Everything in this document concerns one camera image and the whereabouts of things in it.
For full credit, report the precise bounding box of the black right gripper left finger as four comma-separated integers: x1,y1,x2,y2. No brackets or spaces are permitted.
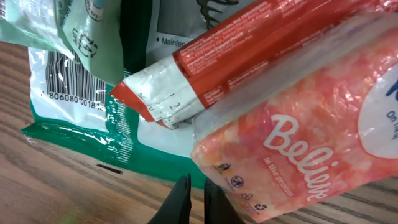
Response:
148,174,192,224

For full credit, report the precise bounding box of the pale green wipes sachet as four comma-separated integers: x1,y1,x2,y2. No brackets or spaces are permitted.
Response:
1,0,124,86

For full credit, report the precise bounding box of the pink Kleenex tissue pack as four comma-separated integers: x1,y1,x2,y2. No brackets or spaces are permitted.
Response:
191,12,397,222

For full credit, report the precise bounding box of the green 3M sponge packet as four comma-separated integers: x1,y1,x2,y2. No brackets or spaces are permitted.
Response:
22,1,248,188

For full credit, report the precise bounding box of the red coffee stick sachet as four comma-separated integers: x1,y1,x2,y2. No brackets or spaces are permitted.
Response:
111,0,397,129

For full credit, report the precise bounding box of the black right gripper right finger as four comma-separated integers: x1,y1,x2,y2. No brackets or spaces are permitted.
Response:
204,178,245,224

